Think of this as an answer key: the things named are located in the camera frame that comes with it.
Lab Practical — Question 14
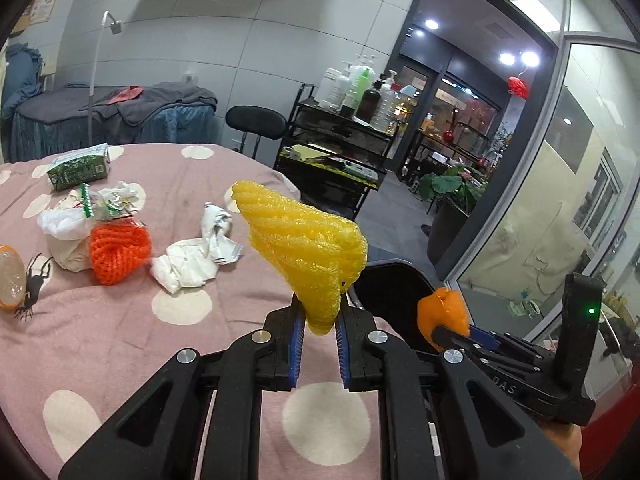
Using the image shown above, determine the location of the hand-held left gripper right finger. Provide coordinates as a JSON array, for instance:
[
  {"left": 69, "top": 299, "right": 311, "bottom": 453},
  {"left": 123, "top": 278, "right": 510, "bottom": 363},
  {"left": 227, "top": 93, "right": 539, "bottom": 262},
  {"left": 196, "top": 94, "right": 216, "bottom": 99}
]
[{"left": 334, "top": 307, "right": 583, "bottom": 480}]

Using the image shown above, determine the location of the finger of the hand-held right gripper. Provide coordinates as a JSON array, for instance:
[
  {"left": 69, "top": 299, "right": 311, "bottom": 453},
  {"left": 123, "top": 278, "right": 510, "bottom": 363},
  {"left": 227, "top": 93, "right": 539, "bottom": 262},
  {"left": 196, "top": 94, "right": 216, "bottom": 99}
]
[
  {"left": 431, "top": 326, "right": 501, "bottom": 368},
  {"left": 469, "top": 326, "right": 553, "bottom": 361}
]

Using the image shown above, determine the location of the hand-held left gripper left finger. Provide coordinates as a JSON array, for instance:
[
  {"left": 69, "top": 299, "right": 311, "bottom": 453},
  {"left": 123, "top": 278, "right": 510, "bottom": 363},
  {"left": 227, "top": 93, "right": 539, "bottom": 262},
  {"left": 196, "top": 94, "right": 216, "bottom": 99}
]
[{"left": 57, "top": 305, "right": 307, "bottom": 480}]

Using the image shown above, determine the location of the orange peel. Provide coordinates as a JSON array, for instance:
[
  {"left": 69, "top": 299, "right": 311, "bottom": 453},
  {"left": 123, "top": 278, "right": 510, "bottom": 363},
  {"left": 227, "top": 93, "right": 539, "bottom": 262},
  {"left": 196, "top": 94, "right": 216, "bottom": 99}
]
[{"left": 417, "top": 287, "right": 472, "bottom": 353}]

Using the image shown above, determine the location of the dark brown waste bin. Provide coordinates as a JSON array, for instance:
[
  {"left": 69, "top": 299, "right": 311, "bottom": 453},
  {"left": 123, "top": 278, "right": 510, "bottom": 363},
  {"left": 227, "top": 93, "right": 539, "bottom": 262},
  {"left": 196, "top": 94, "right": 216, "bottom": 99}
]
[{"left": 350, "top": 259, "right": 440, "bottom": 356}]

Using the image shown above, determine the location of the yellow foam fruit net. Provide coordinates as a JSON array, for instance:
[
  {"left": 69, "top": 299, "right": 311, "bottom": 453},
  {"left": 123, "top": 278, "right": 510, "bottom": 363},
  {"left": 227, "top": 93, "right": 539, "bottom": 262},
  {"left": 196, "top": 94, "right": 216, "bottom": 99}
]
[{"left": 231, "top": 180, "right": 368, "bottom": 337}]

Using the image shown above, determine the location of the orange foam fruit net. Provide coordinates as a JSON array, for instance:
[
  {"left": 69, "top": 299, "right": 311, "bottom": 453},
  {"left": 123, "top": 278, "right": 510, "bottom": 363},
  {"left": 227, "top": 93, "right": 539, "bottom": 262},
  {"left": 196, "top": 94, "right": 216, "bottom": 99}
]
[{"left": 89, "top": 220, "right": 152, "bottom": 286}]

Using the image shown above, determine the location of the green and white milk carton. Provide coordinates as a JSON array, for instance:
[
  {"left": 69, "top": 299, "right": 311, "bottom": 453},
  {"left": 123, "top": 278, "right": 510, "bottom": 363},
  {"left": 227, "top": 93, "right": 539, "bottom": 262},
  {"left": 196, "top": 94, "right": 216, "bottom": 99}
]
[{"left": 46, "top": 143, "right": 111, "bottom": 192}]

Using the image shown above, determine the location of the person's right hand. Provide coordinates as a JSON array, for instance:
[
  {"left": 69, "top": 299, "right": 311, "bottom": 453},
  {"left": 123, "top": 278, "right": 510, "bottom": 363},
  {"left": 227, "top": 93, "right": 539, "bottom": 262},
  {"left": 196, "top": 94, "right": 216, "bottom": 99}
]
[{"left": 542, "top": 422, "right": 583, "bottom": 471}]

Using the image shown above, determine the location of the small green and white toy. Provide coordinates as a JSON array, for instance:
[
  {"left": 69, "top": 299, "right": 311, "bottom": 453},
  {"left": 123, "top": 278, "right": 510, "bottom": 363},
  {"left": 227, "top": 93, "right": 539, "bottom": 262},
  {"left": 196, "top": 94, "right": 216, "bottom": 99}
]
[{"left": 506, "top": 287, "right": 545, "bottom": 319}]

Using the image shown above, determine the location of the dark plant pot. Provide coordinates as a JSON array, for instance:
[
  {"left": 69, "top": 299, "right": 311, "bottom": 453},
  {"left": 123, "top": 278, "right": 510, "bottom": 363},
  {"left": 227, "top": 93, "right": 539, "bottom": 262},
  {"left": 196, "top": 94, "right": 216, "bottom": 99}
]
[{"left": 427, "top": 200, "right": 472, "bottom": 267}]

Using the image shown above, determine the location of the white crumpled tissue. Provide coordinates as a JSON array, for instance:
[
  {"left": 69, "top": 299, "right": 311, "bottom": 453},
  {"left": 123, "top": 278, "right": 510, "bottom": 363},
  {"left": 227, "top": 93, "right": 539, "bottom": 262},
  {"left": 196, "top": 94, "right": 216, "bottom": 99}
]
[{"left": 150, "top": 237, "right": 221, "bottom": 294}]

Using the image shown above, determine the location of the crumpled printed paper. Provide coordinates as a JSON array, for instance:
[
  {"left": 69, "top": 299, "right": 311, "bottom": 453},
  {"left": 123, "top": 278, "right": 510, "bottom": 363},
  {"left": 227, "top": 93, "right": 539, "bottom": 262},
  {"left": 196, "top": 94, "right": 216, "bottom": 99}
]
[{"left": 200, "top": 202, "right": 244, "bottom": 264}]

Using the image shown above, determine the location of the pink dotted blanket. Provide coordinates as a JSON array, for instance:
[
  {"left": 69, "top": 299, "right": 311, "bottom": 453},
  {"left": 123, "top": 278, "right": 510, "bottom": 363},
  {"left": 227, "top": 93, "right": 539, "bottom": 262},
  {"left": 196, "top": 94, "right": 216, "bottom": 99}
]
[{"left": 0, "top": 143, "right": 386, "bottom": 480}]

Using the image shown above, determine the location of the green leafy plant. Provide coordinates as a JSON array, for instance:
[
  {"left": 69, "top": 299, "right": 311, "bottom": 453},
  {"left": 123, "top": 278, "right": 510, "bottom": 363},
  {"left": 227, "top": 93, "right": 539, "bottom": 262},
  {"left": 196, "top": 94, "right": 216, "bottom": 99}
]
[{"left": 417, "top": 164, "right": 488, "bottom": 213}]

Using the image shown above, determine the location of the black metal cart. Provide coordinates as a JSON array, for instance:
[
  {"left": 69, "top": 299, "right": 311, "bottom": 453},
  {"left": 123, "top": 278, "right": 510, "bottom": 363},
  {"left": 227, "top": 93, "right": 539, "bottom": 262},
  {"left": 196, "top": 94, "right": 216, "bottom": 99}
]
[{"left": 272, "top": 84, "right": 397, "bottom": 222}]

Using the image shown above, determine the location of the yellow sheet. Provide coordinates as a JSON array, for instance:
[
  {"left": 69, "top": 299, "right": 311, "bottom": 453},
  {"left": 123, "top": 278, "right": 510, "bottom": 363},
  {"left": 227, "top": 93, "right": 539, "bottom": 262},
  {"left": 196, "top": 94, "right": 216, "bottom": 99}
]
[{"left": 291, "top": 143, "right": 332, "bottom": 162}]

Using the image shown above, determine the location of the clear printed plastic wrapper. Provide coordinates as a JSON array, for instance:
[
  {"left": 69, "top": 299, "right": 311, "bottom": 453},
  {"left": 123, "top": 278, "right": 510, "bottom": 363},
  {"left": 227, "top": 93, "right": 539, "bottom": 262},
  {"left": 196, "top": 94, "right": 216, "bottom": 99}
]
[{"left": 75, "top": 180, "right": 147, "bottom": 222}]

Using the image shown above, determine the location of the clear large bottle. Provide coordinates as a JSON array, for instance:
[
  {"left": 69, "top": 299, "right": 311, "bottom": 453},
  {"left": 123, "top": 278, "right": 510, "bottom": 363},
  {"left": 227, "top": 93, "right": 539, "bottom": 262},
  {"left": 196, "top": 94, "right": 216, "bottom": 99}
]
[{"left": 372, "top": 70, "right": 405, "bottom": 136}]

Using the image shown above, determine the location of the black stool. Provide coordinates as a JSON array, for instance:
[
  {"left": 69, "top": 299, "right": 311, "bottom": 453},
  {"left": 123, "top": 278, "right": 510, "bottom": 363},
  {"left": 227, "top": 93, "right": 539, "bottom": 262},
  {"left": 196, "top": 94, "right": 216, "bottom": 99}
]
[{"left": 225, "top": 105, "right": 287, "bottom": 161}]

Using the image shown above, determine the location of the beige paper bag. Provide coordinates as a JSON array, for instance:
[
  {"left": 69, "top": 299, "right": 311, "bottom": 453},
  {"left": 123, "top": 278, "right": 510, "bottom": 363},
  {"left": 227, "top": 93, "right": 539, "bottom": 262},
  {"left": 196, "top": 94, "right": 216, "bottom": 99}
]
[{"left": 46, "top": 232, "right": 98, "bottom": 272}]

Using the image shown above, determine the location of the dark brown bottle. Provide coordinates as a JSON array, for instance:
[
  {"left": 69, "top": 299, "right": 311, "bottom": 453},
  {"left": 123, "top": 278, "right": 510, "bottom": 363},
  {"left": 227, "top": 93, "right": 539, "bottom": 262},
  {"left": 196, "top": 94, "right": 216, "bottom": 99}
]
[{"left": 356, "top": 74, "right": 393, "bottom": 123}]

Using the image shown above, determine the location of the red hanging lantern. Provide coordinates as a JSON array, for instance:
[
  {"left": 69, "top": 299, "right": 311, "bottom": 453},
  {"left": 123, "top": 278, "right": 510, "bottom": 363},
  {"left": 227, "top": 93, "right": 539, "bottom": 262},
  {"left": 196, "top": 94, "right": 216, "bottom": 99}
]
[{"left": 507, "top": 52, "right": 532, "bottom": 99}]

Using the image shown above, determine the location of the massage bed with blue skirt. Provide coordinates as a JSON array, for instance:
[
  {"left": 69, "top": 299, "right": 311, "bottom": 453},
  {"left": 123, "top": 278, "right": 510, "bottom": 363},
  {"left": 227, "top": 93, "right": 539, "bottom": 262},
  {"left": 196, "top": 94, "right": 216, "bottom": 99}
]
[{"left": 9, "top": 82, "right": 219, "bottom": 162}]

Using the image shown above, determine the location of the white plastic bottle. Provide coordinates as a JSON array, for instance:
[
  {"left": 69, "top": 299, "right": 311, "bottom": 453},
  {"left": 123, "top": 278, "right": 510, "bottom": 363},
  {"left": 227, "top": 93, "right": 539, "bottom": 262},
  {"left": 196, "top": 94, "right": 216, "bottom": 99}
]
[{"left": 319, "top": 67, "right": 352, "bottom": 111}]

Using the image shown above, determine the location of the white plastic bag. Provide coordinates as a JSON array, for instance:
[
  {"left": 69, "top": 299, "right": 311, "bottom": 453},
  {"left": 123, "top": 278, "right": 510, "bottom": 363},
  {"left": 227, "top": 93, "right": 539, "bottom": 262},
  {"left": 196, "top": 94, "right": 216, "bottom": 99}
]
[{"left": 37, "top": 204, "right": 96, "bottom": 239}]

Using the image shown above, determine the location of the grey blanket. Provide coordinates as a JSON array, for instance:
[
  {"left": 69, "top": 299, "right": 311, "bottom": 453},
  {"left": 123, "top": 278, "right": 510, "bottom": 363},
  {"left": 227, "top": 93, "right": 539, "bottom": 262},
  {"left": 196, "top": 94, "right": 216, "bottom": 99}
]
[{"left": 20, "top": 81, "right": 218, "bottom": 128}]

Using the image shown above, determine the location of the orange rimmed plastic cup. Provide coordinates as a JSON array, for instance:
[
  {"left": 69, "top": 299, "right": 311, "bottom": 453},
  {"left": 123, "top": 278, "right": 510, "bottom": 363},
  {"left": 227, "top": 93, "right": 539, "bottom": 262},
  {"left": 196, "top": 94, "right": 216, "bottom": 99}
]
[{"left": 0, "top": 244, "right": 27, "bottom": 310}]

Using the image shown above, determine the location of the red cloth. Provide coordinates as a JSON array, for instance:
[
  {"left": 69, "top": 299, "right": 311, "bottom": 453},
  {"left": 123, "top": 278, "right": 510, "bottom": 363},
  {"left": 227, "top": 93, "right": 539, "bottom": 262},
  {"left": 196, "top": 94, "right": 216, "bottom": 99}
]
[{"left": 107, "top": 86, "right": 146, "bottom": 107}]

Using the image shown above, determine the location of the white floor lamp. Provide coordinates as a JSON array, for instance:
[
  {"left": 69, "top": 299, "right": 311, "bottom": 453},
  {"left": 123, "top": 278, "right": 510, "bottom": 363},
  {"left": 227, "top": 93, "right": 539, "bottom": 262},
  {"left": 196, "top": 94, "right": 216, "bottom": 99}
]
[{"left": 87, "top": 10, "right": 123, "bottom": 146}]

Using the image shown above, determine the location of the blue cloth pile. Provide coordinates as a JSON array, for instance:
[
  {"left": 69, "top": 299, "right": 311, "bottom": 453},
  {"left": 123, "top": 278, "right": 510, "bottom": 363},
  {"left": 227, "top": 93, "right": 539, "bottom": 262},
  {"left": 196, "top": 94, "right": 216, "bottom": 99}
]
[{"left": 0, "top": 42, "right": 46, "bottom": 121}]

